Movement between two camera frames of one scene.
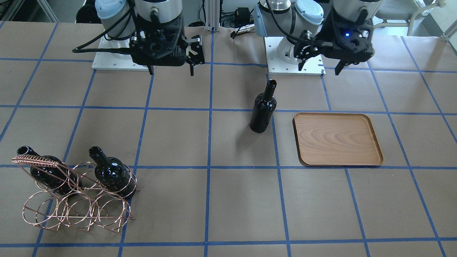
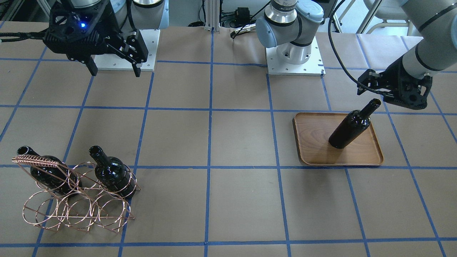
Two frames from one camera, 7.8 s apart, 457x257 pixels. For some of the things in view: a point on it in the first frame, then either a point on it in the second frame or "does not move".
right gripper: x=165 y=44 to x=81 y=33
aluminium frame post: x=212 y=15 does not move
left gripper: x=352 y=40 to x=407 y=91
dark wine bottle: x=111 y=174 does not move
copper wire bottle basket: x=70 y=196 does not move
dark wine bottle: x=61 y=179 does not move
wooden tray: x=335 y=139 does not move
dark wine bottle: x=265 y=104 to x=356 y=122
